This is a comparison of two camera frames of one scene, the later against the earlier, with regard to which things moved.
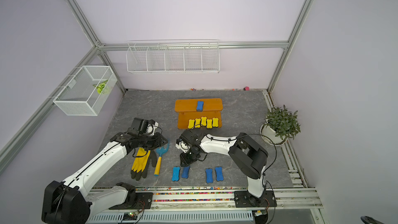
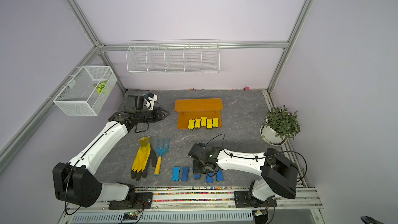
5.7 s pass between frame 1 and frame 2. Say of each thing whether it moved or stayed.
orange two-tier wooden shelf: stayed
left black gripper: moved
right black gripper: moved
